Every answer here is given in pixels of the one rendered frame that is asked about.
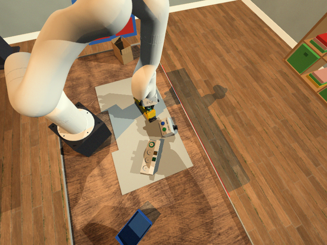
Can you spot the beige flat mat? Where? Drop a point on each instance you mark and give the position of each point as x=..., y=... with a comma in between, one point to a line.
x=132, y=131

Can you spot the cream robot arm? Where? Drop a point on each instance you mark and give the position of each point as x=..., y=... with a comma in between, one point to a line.
x=35, y=81

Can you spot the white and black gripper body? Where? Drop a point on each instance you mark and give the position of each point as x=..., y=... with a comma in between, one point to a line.
x=149, y=101

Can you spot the yellow tube rack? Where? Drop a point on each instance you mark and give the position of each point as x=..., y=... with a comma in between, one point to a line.
x=148, y=114

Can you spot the blue open tray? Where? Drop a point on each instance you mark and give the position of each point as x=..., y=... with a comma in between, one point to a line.
x=134, y=229

